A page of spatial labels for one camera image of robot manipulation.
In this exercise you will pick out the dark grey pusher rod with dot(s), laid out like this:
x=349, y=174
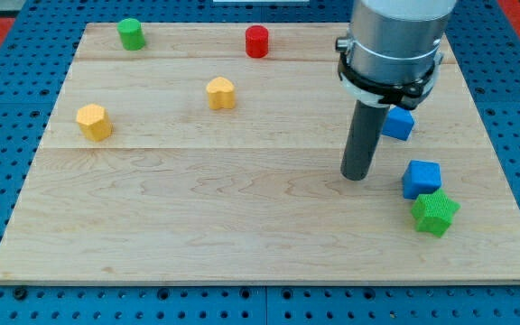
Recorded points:
x=363, y=136

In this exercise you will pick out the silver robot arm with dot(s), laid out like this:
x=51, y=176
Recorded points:
x=389, y=56

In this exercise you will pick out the blue cube block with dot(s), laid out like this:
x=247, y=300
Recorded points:
x=421, y=177

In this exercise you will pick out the green star block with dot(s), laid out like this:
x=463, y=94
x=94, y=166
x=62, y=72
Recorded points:
x=434, y=213

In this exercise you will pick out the blue block behind rod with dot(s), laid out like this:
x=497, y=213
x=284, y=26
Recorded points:
x=399, y=124

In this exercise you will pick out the red cylinder block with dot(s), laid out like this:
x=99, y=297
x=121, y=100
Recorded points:
x=257, y=41

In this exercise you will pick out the yellow heart block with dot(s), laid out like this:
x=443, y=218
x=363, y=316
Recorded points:
x=221, y=93

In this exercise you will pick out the wooden board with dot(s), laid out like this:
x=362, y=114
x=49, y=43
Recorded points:
x=181, y=194

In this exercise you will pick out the green cylinder block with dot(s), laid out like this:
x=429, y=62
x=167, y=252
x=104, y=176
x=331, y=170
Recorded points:
x=131, y=34

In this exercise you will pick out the yellow hexagon block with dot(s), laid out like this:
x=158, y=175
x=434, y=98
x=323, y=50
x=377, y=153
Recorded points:
x=94, y=122

